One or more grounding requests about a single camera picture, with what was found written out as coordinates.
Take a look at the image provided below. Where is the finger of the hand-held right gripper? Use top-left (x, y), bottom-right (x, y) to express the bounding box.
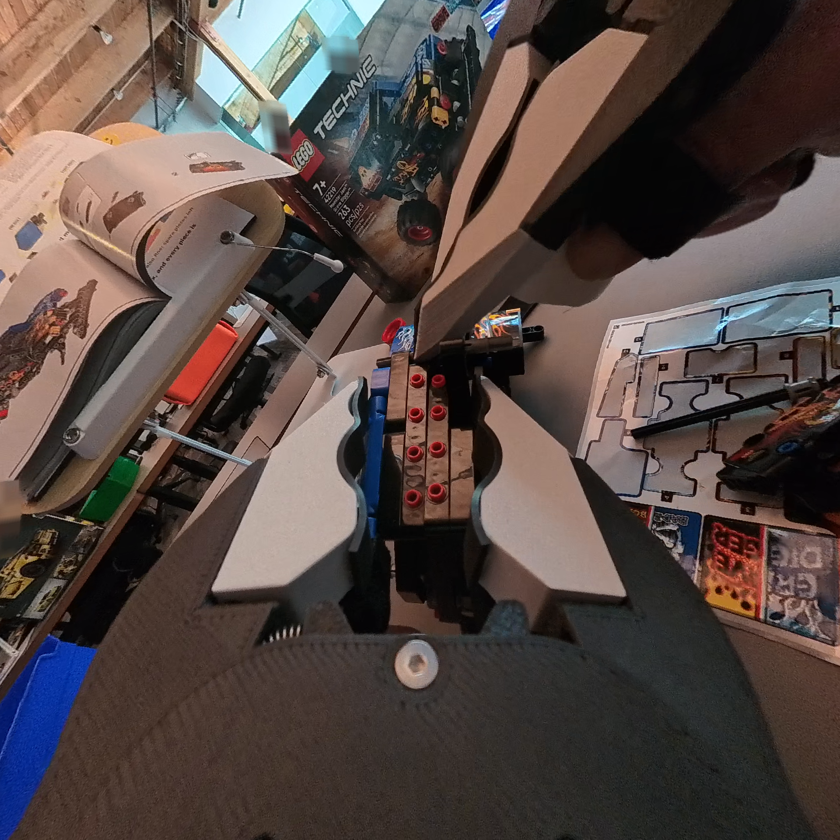
top-left (435, 41), bottom-right (553, 278)
top-left (415, 28), bottom-right (652, 365)

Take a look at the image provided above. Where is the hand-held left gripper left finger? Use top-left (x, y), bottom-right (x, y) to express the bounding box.
top-left (210, 377), bottom-right (395, 634)

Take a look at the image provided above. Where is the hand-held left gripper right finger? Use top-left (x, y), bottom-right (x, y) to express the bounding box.
top-left (462, 377), bottom-right (629, 632)

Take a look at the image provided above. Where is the black blue brick truck model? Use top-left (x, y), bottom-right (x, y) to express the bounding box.
top-left (364, 308), bottom-right (546, 621)

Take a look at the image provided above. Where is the long dark axle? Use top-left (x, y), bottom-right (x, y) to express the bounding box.
top-left (629, 379), bottom-right (823, 440)

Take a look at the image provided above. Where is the black skull sticker panel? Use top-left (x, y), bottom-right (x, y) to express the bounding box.
top-left (715, 377), bottom-right (840, 526)

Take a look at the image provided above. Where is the person's right hand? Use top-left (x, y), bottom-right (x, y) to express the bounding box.
top-left (566, 153), bottom-right (816, 283)

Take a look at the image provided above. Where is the monster truck set box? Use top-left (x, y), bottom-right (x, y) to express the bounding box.
top-left (269, 0), bottom-right (514, 304)

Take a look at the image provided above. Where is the white book stand base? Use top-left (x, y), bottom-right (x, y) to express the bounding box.
top-left (307, 346), bottom-right (395, 427)

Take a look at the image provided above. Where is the orange plastic case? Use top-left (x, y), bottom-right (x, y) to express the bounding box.
top-left (163, 320), bottom-right (239, 406)

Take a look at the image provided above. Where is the green box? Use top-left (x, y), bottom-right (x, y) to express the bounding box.
top-left (79, 455), bottom-right (140, 523)

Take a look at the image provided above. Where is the sticker sheet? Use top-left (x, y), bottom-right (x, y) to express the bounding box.
top-left (576, 279), bottom-right (840, 667)

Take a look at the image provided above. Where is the grey page holder bar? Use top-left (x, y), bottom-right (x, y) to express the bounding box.
top-left (64, 196), bottom-right (258, 462)

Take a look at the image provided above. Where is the yellow truck set box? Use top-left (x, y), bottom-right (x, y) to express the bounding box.
top-left (0, 512), bottom-right (101, 621)

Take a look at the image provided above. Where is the wooden book stand tray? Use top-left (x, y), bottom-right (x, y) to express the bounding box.
top-left (18, 121), bottom-right (287, 517)

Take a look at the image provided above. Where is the blue bin with tag label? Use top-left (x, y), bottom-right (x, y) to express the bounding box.
top-left (0, 634), bottom-right (99, 795)

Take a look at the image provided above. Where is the wire page holder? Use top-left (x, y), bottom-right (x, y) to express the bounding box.
top-left (219, 229), bottom-right (344, 274)

